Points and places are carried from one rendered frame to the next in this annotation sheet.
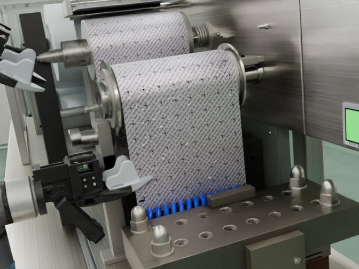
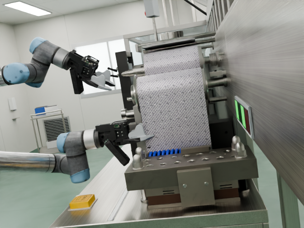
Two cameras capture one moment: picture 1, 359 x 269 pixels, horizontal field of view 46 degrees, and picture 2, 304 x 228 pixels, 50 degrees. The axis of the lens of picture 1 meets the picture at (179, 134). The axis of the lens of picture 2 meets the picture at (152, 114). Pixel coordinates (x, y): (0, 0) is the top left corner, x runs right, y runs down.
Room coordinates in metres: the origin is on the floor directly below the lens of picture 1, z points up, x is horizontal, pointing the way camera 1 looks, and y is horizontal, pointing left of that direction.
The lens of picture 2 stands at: (-0.25, -0.48, 1.32)
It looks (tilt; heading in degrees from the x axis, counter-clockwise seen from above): 7 degrees down; 28
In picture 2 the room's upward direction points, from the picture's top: 9 degrees counter-clockwise
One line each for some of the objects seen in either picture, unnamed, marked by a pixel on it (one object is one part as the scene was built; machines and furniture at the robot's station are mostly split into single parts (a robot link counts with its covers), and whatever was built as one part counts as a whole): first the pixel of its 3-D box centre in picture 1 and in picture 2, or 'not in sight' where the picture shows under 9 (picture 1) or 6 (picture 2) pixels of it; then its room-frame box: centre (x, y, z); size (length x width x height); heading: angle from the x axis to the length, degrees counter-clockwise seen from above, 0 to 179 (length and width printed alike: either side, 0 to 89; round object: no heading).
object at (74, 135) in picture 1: (75, 138); (124, 114); (0.83, 0.21, 1.18); 0.04 x 0.02 x 0.04; 19
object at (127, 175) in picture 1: (129, 175); (140, 132); (0.74, 0.10, 1.12); 0.09 x 0.03 x 0.06; 108
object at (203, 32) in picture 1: (195, 37); (211, 60); (1.15, -0.07, 1.34); 0.07 x 0.07 x 0.07; 19
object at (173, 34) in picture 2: not in sight; (171, 38); (1.53, 0.25, 1.50); 0.14 x 0.14 x 0.06
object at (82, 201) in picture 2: not in sight; (82, 201); (0.59, 0.29, 0.91); 0.07 x 0.07 x 0.02; 19
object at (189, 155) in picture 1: (189, 159); (175, 128); (0.80, -0.01, 1.11); 0.23 x 0.01 x 0.18; 109
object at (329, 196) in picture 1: (328, 190); (239, 149); (0.71, -0.25, 1.05); 0.04 x 0.04 x 0.04
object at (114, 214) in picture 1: (103, 192); (138, 143); (0.84, 0.17, 1.05); 0.06 x 0.05 x 0.31; 109
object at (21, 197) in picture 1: (23, 197); (93, 139); (0.70, 0.28, 1.11); 0.08 x 0.05 x 0.08; 19
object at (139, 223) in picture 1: (139, 218); (139, 153); (0.69, 0.09, 1.05); 0.04 x 0.04 x 0.04
